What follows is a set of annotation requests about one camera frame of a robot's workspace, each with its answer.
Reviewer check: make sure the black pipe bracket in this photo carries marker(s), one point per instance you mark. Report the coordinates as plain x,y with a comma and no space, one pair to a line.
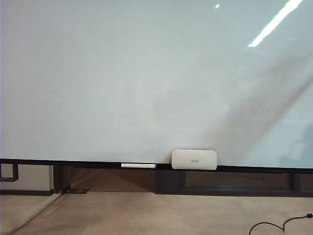
15,172

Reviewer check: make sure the black whiteboard tray rail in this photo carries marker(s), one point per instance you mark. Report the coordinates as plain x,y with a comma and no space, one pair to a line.
73,163

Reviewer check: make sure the white marker pen black cap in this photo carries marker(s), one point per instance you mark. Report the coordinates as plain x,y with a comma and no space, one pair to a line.
138,165

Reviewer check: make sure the large white whiteboard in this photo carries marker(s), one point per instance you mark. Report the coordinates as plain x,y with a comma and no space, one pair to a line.
97,85

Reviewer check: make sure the dark wood base panel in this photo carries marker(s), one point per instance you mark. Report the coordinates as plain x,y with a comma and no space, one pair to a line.
171,182

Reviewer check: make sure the white whiteboard eraser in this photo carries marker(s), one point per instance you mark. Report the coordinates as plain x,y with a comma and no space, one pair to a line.
194,159

